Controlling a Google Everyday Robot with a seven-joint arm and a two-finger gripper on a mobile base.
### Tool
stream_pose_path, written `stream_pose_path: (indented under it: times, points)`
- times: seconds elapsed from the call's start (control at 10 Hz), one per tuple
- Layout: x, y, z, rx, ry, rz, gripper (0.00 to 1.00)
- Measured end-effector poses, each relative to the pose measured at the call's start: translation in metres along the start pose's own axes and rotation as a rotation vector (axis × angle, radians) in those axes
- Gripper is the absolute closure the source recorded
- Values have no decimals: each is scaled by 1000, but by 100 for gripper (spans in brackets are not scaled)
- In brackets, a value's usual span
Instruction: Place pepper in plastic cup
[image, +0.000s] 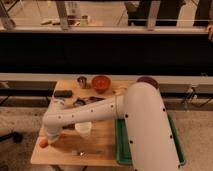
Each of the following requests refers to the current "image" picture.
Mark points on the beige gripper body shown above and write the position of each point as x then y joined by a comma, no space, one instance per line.
52,139

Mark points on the red chili pepper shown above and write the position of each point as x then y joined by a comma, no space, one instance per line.
43,142

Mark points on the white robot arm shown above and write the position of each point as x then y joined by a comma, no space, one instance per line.
151,141

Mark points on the white plastic cup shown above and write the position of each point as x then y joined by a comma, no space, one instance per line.
84,129

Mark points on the small metal cup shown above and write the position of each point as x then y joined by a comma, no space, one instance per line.
82,81

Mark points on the dark red grape bunch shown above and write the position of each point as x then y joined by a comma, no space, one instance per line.
69,127

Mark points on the silver metal fork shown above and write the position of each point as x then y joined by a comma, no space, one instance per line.
78,153

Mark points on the small round metal tin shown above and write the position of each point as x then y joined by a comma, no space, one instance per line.
79,102

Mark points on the black rectangular block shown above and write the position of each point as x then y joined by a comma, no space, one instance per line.
63,93

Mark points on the wooden table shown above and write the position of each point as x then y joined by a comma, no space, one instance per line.
99,147

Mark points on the red bowl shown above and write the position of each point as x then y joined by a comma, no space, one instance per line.
100,83

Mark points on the green plastic tray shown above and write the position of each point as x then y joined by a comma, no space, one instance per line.
122,149

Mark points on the yellow banana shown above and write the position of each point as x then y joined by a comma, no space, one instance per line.
119,91

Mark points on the purple bowl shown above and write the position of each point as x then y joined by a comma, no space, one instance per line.
149,80

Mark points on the black handled tool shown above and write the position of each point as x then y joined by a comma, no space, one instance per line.
95,99

